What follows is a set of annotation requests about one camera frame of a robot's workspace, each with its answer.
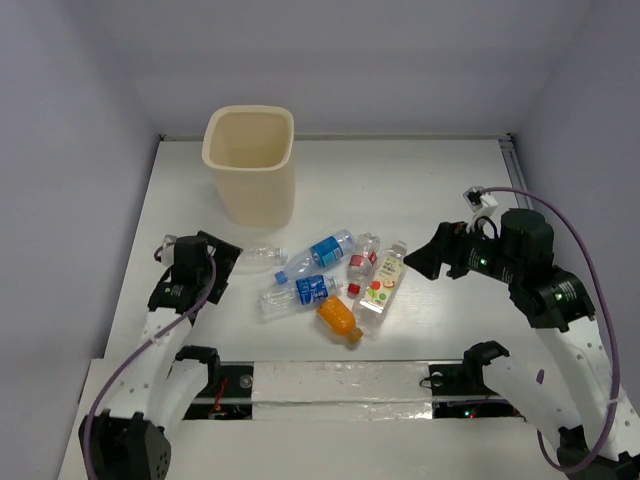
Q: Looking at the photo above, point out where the orange juice bottle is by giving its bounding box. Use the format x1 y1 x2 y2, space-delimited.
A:
316 295 363 345

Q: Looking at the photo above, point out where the clear plastic bottle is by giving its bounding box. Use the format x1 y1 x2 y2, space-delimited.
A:
235 244 289 274

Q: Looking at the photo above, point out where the purple cable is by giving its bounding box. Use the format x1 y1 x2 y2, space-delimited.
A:
82 244 218 480
479 187 622 475

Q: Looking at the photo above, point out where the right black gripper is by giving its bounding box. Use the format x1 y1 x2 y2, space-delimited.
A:
402 216 522 283

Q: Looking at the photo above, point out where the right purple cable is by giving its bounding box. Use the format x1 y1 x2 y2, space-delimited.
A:
479 187 622 475

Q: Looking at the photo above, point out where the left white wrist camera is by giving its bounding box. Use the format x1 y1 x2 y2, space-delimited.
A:
153 235 177 267

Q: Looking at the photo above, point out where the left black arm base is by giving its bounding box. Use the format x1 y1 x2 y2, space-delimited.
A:
183 363 254 420

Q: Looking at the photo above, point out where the crushed blue label bottle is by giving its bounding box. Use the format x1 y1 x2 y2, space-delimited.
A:
258 275 343 321

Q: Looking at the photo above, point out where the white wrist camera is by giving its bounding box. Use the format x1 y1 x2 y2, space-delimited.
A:
153 235 177 267
463 186 498 217

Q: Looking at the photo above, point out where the blue label water bottle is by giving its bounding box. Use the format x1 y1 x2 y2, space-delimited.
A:
274 230 356 285

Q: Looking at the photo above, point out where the red label clear bottle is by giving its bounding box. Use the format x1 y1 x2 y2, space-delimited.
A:
347 233 380 296

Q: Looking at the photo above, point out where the silver foil tape strip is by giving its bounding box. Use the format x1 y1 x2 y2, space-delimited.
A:
251 361 433 421

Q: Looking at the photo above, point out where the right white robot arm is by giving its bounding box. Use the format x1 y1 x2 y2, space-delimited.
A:
404 209 639 479

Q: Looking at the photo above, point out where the white fruit label bottle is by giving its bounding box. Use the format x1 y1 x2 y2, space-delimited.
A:
352 240 407 338

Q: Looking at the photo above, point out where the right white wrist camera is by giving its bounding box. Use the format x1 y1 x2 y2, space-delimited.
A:
463 186 498 217

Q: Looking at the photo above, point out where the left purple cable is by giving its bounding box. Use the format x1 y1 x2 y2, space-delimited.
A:
82 244 218 480

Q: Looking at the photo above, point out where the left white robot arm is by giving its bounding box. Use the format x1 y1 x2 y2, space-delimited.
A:
78 231 243 479

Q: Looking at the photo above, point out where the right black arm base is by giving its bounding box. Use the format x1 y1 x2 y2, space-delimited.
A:
419 363 522 420

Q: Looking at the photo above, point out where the beige plastic waste bin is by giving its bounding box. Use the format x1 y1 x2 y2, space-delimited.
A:
202 105 295 228

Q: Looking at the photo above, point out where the aluminium side rail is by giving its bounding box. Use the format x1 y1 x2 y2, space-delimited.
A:
498 133 527 190

